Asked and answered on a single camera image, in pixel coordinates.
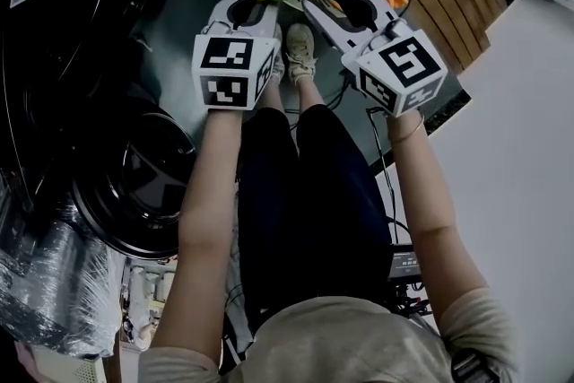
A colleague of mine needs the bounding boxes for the gold bangle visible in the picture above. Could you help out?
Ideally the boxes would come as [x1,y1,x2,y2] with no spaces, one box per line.
[387,109,426,145]

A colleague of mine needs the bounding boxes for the white perforated box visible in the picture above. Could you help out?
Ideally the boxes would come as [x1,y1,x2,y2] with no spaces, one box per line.
[26,344,109,383]

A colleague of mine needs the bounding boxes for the person's beige shoe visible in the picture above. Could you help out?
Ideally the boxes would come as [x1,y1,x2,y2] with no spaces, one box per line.
[268,24,286,86]
[285,22,317,86]

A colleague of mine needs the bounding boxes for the person's black trousers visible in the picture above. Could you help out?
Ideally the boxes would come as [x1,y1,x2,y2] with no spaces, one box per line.
[236,102,394,328]

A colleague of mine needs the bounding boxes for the person's left forearm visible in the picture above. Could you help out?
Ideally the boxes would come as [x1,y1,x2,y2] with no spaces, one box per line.
[150,107,246,369]

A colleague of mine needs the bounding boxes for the plastic-wrapped black appliance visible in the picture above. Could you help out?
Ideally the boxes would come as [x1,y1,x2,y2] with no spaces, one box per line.
[0,174,125,360]

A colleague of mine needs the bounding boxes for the black washing machine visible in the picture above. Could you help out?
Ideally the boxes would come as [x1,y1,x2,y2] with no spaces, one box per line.
[0,0,212,261]

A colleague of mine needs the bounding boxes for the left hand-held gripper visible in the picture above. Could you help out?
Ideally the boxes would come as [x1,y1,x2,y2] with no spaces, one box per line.
[191,0,283,111]

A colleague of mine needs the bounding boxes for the person's right forearm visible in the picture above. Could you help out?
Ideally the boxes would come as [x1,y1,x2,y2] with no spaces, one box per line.
[386,109,490,328]

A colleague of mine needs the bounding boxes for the black electronics box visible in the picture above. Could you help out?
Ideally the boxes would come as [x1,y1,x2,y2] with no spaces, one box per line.
[387,244,425,283]

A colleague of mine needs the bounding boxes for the person's right beige shoe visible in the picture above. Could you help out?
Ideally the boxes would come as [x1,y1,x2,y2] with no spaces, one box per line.
[285,22,317,86]

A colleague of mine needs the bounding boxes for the person's grey shirt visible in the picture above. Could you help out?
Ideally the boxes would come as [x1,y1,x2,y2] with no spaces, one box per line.
[136,289,524,383]

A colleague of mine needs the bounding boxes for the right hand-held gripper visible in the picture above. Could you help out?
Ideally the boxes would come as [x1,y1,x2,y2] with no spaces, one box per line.
[300,0,450,119]

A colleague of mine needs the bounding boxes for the person's left beige shoe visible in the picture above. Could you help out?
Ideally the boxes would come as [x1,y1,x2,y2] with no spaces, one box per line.
[268,24,286,86]

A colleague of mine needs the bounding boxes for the grey black shoulder strap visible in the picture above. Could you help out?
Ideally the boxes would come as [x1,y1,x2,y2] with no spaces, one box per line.
[450,347,501,383]

